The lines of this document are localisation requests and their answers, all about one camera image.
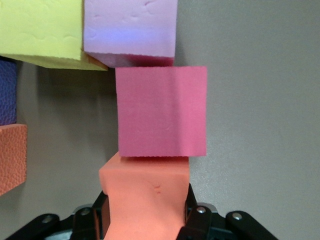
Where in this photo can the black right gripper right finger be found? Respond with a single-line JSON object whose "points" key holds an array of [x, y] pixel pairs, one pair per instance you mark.
{"points": [[202, 222]]}

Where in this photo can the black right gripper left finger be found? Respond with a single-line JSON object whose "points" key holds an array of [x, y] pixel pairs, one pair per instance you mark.
{"points": [[82, 222]]}

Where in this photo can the orange foam cube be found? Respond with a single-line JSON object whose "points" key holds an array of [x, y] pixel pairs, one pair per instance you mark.
{"points": [[12, 157], [145, 200]]}

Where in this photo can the red foam cube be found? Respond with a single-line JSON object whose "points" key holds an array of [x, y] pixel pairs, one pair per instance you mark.
{"points": [[162, 110]]}

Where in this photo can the purple foam cube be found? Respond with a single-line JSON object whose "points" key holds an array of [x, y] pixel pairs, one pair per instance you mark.
{"points": [[7, 92]]}

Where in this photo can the yellow foam cube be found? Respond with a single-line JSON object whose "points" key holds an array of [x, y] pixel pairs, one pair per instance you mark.
{"points": [[40, 30]]}

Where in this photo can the pink foam cube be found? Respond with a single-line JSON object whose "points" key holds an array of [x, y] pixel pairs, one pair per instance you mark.
{"points": [[130, 27]]}

